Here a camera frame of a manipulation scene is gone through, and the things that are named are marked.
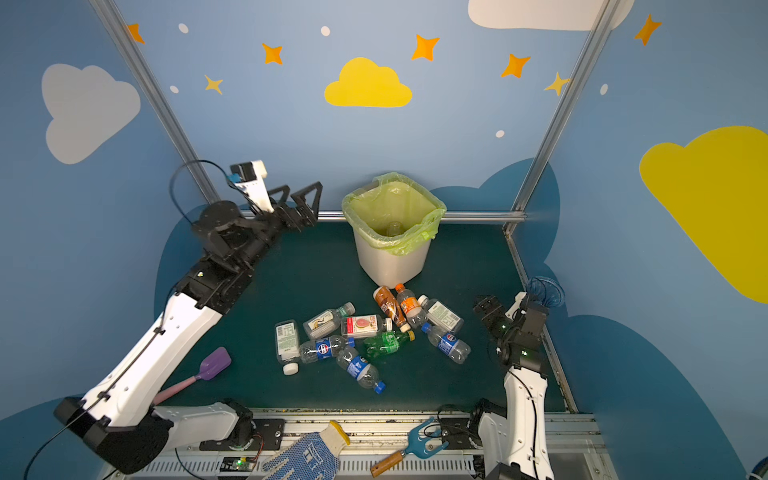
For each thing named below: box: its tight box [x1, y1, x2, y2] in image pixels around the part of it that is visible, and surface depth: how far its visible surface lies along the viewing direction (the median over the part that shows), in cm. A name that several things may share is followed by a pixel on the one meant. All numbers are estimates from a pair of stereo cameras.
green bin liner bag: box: [342, 172, 447, 256], surface depth 94 cm
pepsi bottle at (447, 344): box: [422, 322, 471, 365], surface depth 88 cm
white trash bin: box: [342, 205, 447, 289], surface depth 86 cm
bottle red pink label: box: [341, 315, 393, 339], surface depth 92 cm
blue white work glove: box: [262, 420, 351, 480], surface depth 72 cm
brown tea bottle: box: [373, 285, 411, 333], surface depth 95 cm
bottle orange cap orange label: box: [395, 283, 428, 329], surface depth 96 cm
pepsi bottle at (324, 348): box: [299, 335, 356, 363], surface depth 86 cm
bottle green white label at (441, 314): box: [418, 294, 465, 334], surface depth 95 cm
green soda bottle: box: [362, 330, 416, 357], surface depth 90 cm
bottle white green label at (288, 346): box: [274, 319, 301, 376], surface depth 88 cm
